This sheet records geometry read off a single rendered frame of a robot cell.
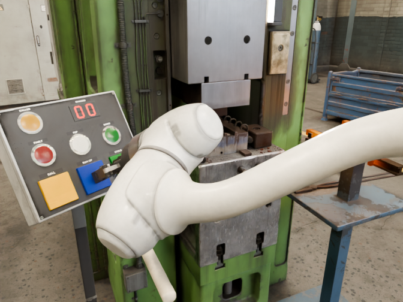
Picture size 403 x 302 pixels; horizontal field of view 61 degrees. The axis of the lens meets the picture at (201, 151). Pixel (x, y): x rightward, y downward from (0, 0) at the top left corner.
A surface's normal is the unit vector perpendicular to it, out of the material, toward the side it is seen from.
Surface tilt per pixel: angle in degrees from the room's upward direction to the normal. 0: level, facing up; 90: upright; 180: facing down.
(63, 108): 60
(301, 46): 90
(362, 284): 0
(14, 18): 90
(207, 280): 90
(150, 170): 22
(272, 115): 90
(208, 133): 64
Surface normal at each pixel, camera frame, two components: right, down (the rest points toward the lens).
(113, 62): 0.42, 0.33
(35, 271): 0.00, -0.93
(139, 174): -0.22, -0.72
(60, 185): 0.66, -0.26
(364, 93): -0.81, 0.20
